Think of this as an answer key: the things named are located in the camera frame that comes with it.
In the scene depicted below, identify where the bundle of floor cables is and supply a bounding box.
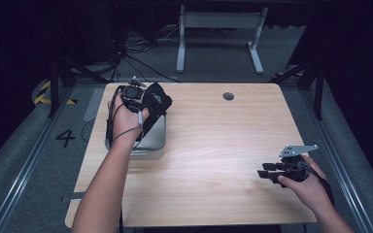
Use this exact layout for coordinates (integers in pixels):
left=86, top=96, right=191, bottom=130
left=110, top=25, right=183, bottom=83

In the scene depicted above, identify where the thin black cable loop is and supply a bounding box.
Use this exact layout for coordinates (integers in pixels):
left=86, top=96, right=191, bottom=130
left=80, top=117, right=96, bottom=144

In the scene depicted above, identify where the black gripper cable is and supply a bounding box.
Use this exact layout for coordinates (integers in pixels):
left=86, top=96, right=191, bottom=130
left=106, top=85, right=124, bottom=148
left=299, top=160, right=335, bottom=207

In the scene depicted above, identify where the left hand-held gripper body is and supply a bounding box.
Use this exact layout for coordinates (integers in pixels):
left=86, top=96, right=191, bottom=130
left=120, top=76, right=147, bottom=113

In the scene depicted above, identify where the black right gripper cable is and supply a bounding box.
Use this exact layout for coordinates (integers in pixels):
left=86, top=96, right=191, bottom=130
left=299, top=160, right=335, bottom=207

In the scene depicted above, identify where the grey tape piece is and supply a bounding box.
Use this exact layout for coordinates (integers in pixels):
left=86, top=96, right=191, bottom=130
left=61, top=191, right=85, bottom=204

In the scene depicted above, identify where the black glove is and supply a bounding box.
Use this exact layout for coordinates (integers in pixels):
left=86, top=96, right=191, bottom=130
left=137, top=82, right=173, bottom=142

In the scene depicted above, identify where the black metal stand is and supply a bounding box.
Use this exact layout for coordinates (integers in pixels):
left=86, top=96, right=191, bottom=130
left=270, top=59, right=325, bottom=120

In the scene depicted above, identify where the person's right hand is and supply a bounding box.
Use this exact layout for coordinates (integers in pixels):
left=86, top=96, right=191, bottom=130
left=277, top=155, right=333, bottom=210

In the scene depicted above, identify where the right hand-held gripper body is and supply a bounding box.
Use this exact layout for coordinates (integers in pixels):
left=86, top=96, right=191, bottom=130
left=275, top=144, right=320, bottom=183

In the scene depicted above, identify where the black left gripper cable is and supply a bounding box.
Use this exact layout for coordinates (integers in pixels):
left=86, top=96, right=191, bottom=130
left=106, top=85, right=124, bottom=148

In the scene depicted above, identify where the person's left hand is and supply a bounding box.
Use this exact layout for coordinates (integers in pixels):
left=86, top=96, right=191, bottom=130
left=108, top=91, right=151, bottom=149

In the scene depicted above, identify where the white desk frame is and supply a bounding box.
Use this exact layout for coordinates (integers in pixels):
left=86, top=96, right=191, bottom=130
left=176, top=4, right=269, bottom=75

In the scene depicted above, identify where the grey storage bin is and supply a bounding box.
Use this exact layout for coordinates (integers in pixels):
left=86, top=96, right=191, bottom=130
left=105, top=96, right=168, bottom=160

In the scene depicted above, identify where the yellow black hazard tape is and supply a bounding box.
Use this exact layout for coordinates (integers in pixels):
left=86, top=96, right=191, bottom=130
left=33, top=80, right=79, bottom=106

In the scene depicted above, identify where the grey cable with plug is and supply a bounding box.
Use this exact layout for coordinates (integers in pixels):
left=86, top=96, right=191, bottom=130
left=112, top=111, right=145, bottom=146

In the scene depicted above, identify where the black tripod stand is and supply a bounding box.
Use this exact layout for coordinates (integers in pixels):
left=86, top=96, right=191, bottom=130
left=47, top=57, right=111, bottom=118

